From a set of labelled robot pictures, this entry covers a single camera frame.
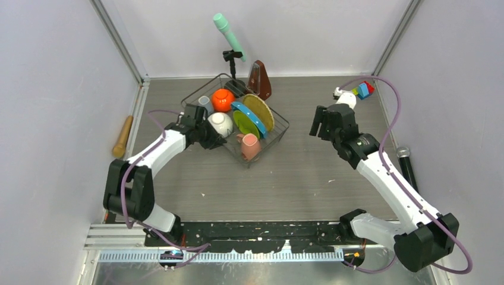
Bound green plate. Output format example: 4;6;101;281
233;110;260;139

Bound black wire dish rack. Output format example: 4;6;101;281
181;73;289;167

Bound white bowl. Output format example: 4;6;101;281
207;112;234;138

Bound pink ceramic mug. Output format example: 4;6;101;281
236;133;262;162

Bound mint green microphone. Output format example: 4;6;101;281
213;13;247;62

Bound grey mug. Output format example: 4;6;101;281
198;96;215;117

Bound colourful toy blocks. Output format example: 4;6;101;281
352;81;375;100

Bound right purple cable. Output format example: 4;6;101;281
339;75;474;276

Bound brown wooden metronome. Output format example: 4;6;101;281
247;60;272;101

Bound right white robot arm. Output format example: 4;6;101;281
310;104;459;272

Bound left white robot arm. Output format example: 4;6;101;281
103;104;226;246

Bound woven bamboo coaster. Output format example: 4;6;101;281
242;94;275;132

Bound orange bowl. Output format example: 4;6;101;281
210;88;235;113

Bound black handheld microphone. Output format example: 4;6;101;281
396;147;418;192

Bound black microphone stand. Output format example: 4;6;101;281
222;49;247;98

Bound wooden rolling pin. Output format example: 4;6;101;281
112;115;134;159

